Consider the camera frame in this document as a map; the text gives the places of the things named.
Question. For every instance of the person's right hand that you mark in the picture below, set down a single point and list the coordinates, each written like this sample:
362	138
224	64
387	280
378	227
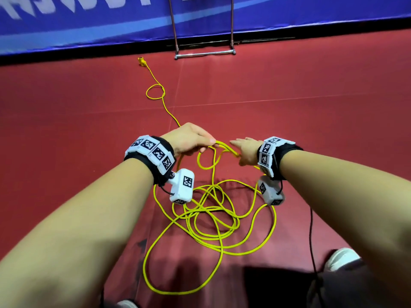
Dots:
247	150

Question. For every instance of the person's left hand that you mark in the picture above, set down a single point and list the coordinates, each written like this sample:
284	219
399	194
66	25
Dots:
189	138

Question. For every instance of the metal rack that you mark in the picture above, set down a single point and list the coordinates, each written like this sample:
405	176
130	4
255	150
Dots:
204	53

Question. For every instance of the person's left forearm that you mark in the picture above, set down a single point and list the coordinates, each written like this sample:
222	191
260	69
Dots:
70	234

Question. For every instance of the person's right forearm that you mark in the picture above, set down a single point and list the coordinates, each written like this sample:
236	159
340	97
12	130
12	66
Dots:
353	208

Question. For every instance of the person's dark trousers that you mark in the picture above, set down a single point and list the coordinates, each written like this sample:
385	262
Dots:
359	288

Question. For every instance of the black marker wristband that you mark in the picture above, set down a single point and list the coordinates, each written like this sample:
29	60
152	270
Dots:
151	157
276	156

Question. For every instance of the blue banner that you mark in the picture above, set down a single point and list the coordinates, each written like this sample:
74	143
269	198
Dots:
128	22

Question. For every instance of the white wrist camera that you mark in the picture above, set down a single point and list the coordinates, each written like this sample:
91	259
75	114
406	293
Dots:
270	190
182	184

